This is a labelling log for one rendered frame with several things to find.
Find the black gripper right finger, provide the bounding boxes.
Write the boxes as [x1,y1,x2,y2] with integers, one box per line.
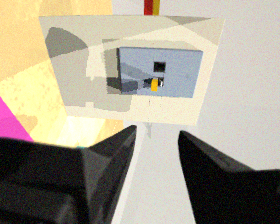
[178,130,280,224]

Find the magenta square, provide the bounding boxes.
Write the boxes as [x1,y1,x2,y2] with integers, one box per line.
[0,97,33,141]

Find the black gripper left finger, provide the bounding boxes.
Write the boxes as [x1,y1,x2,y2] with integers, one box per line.
[0,125,137,224]

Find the cream flat panel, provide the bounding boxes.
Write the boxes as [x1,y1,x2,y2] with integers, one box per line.
[38,14,225,126]

